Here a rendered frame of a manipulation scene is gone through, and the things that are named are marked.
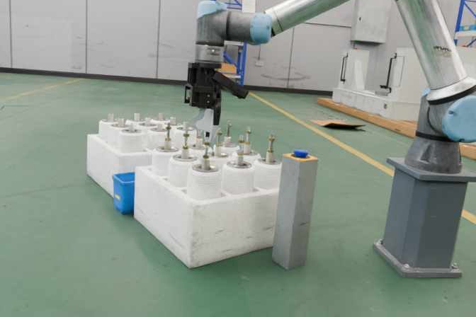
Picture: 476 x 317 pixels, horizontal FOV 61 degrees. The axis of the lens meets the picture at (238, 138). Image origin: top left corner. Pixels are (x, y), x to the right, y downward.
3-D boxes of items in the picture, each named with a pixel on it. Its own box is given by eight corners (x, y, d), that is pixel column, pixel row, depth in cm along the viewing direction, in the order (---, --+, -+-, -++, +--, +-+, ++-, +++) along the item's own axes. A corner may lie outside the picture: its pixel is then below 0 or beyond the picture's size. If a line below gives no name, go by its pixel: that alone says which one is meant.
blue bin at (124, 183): (183, 194, 165) (184, 165, 162) (196, 203, 156) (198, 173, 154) (110, 205, 147) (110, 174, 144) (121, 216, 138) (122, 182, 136)
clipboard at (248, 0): (255, 15, 653) (257, -10, 646) (255, 15, 650) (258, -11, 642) (240, 13, 649) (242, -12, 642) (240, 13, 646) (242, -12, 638)
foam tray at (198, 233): (227, 201, 161) (230, 157, 158) (295, 240, 131) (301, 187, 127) (133, 217, 138) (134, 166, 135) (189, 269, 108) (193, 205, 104)
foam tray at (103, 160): (166, 165, 204) (167, 130, 201) (206, 189, 173) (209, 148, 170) (86, 173, 181) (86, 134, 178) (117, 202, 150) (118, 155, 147)
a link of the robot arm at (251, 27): (273, 16, 110) (233, 13, 111) (271, 11, 99) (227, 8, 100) (270, 46, 112) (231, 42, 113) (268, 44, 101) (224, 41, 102)
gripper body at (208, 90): (183, 105, 111) (185, 61, 109) (213, 106, 114) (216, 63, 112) (191, 109, 104) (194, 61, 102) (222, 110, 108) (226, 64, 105)
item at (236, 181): (251, 217, 128) (256, 162, 125) (248, 230, 119) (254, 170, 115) (220, 214, 129) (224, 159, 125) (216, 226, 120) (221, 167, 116)
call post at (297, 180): (289, 254, 121) (300, 153, 115) (305, 264, 116) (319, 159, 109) (270, 259, 117) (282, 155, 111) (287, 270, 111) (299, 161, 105)
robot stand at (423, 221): (424, 247, 134) (440, 159, 128) (462, 277, 116) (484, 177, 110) (372, 246, 131) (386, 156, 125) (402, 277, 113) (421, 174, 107)
